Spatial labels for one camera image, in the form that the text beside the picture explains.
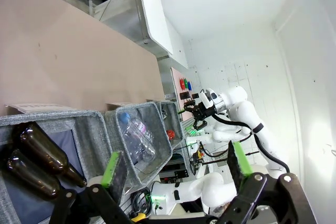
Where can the crushed red can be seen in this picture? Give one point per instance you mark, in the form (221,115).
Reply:
(170,134)

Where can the white table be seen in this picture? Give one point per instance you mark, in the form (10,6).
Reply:
(152,11)

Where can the grey fabric basket can label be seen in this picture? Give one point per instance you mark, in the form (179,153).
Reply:
(173,115)

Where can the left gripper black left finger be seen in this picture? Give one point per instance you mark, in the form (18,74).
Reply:
(115,176)

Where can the metal equipment rack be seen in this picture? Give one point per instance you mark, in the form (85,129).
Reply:
(183,161)

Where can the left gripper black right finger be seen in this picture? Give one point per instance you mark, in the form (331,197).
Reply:
(244,166)

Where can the blue button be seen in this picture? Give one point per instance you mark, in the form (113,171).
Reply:
(189,85)

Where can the red button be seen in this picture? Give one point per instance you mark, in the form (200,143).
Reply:
(182,83)

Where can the clear plastic bottle blue cap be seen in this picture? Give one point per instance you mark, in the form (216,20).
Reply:
(136,136)

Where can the brown glass bottle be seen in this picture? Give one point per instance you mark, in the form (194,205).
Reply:
(31,174)
(44,148)

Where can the grey fabric basket bottle label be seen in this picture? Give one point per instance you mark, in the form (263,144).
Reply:
(88,134)

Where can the green button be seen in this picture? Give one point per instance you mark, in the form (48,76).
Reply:
(186,84)

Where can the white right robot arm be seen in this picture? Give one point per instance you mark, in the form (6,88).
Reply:
(246,119)

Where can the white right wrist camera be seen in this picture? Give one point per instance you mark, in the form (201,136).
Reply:
(208,98)

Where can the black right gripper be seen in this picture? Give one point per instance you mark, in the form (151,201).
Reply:
(204,111)

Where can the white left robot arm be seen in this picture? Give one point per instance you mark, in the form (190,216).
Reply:
(204,188)

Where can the grey fabric basket plastic label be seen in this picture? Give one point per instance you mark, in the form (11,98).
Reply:
(156,120)

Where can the board with coloured buttons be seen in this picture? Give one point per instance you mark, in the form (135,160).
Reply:
(177,100)

